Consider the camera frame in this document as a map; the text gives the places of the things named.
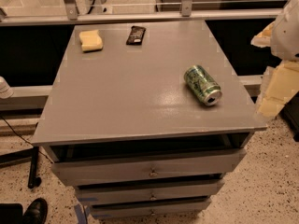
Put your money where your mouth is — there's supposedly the top grey drawer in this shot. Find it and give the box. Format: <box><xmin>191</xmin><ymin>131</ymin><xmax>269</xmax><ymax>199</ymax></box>
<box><xmin>51</xmin><ymin>148</ymin><xmax>246</xmax><ymax>186</ymax></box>

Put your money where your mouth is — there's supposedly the grey drawer cabinet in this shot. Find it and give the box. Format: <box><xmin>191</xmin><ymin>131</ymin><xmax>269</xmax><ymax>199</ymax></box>
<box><xmin>30</xmin><ymin>20</ymin><xmax>268</xmax><ymax>220</ymax></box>

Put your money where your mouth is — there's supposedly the bottom grey drawer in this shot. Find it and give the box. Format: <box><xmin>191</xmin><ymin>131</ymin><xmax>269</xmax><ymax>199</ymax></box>
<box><xmin>91</xmin><ymin>197</ymin><xmax>211</xmax><ymax>219</ymax></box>

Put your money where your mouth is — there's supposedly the green soda can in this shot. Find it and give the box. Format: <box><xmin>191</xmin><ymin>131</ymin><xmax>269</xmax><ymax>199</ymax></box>
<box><xmin>184</xmin><ymin>65</ymin><xmax>222</xmax><ymax>106</ymax></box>

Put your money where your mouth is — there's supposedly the grey metal railing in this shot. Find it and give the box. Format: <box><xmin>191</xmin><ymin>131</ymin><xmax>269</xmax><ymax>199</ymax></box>
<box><xmin>0</xmin><ymin>0</ymin><xmax>289</xmax><ymax>26</ymax></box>

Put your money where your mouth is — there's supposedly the black cable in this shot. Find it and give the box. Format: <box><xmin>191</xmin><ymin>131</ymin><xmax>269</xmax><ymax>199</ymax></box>
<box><xmin>0</xmin><ymin>115</ymin><xmax>54</xmax><ymax>163</ymax></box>

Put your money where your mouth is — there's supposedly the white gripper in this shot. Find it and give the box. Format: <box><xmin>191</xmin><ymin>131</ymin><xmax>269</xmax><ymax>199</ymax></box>
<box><xmin>250</xmin><ymin>0</ymin><xmax>299</xmax><ymax>119</ymax></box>

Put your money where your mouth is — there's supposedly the black shoe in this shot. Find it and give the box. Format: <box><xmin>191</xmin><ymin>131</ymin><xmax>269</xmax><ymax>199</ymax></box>
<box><xmin>21</xmin><ymin>198</ymin><xmax>48</xmax><ymax>224</ymax></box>

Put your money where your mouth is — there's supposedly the yellow sponge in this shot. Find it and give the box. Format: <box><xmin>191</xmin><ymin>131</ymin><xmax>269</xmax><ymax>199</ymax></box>
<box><xmin>79</xmin><ymin>30</ymin><xmax>104</xmax><ymax>52</ymax></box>

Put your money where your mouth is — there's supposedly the blue floor tape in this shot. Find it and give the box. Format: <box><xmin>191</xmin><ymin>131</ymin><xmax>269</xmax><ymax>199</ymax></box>
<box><xmin>74</xmin><ymin>201</ymin><xmax>99</xmax><ymax>224</ymax></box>

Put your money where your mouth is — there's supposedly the grey drawer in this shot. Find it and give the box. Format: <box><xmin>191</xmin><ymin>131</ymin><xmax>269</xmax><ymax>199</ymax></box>
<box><xmin>91</xmin><ymin>197</ymin><xmax>211</xmax><ymax>219</ymax></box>
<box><xmin>51</xmin><ymin>148</ymin><xmax>246</xmax><ymax>186</ymax></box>
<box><xmin>76</xmin><ymin>179</ymin><xmax>224</xmax><ymax>205</ymax></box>

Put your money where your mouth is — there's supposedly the black stand leg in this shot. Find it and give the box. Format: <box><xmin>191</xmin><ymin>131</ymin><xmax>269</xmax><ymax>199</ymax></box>
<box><xmin>0</xmin><ymin>147</ymin><xmax>41</xmax><ymax>189</ymax></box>

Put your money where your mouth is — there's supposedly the middle grey drawer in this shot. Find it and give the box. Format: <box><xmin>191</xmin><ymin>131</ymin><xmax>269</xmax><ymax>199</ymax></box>
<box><xmin>76</xmin><ymin>179</ymin><xmax>224</xmax><ymax>205</ymax></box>

